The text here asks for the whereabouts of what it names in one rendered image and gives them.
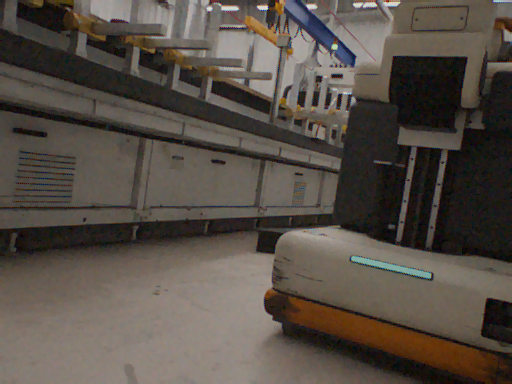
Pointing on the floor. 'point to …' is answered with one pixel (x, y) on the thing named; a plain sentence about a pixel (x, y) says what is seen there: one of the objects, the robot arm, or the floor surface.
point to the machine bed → (139, 168)
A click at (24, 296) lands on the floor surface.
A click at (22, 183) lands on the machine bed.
